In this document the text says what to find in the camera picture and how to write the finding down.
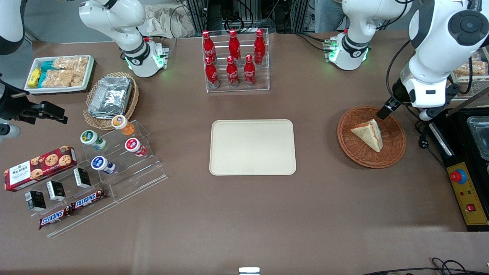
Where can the red Walkers cookie box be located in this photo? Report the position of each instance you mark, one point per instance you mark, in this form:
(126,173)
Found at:
(38,168)

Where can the small white block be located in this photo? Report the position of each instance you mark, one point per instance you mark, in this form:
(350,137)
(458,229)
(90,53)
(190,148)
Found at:
(249,271)

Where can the stacked foil containers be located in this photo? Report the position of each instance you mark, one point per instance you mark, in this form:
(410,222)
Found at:
(110,95)

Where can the teal snack packet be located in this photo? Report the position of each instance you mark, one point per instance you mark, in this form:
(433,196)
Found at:
(42,79)
(47,66)

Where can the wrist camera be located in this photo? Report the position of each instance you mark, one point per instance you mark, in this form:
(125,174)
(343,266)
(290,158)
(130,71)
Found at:
(425,115)
(8,131)

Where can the triangular sandwich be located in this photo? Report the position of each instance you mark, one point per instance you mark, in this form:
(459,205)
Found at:
(367,133)

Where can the yellow emergency stop control box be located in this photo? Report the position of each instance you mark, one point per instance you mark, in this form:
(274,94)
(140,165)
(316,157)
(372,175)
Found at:
(468,198)

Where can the bagged cracker snack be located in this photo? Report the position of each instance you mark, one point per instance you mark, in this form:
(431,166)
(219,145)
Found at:
(475,68)

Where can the light oval wicker basket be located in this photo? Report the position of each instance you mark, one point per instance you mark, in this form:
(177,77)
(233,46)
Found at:
(133,101)

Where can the person in blue jeans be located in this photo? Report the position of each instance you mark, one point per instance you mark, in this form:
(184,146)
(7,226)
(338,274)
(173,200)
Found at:
(328,15)

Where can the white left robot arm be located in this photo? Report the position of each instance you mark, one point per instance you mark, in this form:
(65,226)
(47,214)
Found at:
(439,30)

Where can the red lid yoghurt cup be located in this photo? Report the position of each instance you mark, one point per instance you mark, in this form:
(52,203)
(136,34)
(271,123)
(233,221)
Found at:
(132,145)

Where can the small black box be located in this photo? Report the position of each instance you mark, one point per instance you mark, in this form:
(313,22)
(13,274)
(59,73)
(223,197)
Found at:
(35,200)
(56,190)
(82,177)

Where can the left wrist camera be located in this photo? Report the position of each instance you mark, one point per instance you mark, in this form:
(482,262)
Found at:
(425,115)

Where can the black countertop appliance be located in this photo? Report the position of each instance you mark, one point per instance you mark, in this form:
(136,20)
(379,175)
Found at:
(458,141)

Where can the beige plastic tray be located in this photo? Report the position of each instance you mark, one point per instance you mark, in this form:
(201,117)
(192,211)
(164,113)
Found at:
(252,147)

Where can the green lid yoghurt cup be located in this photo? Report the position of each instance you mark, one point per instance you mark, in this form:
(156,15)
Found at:
(89,137)

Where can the rice cracker pack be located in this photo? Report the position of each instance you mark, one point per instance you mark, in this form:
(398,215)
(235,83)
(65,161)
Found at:
(63,78)
(70,63)

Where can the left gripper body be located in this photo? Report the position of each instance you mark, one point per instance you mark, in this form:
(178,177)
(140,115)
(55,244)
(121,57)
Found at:
(397,93)

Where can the yellow snack packet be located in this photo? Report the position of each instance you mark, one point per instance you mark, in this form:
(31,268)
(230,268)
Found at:
(34,77)

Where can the brown round wicker basket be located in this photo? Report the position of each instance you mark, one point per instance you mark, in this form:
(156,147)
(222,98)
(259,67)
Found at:
(389,151)

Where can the grey metal bar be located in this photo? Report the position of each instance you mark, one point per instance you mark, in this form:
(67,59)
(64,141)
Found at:
(468,103)

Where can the blue lid yoghurt cup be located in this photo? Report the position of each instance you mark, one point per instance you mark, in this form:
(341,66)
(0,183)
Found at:
(99,163)

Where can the red cola bottle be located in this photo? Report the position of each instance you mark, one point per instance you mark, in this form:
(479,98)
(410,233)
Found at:
(208,46)
(211,73)
(249,71)
(233,45)
(232,73)
(259,46)

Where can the crumpled beige paper bag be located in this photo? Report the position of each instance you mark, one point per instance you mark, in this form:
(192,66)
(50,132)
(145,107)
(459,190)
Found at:
(160,21)

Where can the clear glass container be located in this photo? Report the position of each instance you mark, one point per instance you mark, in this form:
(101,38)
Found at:
(480,135)

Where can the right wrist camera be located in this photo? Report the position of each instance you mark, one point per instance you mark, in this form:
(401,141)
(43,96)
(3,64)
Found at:
(8,131)

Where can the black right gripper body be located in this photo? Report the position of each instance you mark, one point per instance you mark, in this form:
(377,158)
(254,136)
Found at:
(10,104)

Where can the clear acrylic step display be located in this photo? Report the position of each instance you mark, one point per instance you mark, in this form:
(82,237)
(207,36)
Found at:
(137,179)

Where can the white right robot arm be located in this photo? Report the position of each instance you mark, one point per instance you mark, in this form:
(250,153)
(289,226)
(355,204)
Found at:
(114,19)

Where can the Snickers bar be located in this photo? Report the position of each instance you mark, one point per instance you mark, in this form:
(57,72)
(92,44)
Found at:
(88,199)
(53,218)

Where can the clear acrylic bottle rack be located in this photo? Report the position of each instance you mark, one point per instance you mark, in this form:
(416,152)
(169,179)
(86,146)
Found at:
(263,82)

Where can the white rectangular snack tray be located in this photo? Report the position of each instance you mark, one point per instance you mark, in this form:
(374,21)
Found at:
(89,72)

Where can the orange lid yoghurt cup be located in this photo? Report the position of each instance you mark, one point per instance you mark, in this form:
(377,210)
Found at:
(120,122)

